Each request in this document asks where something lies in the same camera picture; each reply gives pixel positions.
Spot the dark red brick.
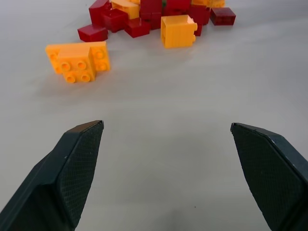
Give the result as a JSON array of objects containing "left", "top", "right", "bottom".
[{"left": 210, "top": 7, "right": 237, "bottom": 26}]

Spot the yellow toy building block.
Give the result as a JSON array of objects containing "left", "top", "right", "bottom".
[
  {"left": 88, "top": 41, "right": 112, "bottom": 73},
  {"left": 110, "top": 0, "right": 141, "bottom": 19},
  {"left": 45, "top": 44, "right": 64, "bottom": 75},
  {"left": 160, "top": 14, "right": 198, "bottom": 49},
  {"left": 57, "top": 44, "right": 97, "bottom": 84},
  {"left": 192, "top": 0, "right": 226, "bottom": 8}
]

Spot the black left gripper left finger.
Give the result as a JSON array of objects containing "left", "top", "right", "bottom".
[{"left": 0, "top": 120, "right": 105, "bottom": 231}]

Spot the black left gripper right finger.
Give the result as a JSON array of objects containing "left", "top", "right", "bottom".
[{"left": 230, "top": 122, "right": 308, "bottom": 231}]

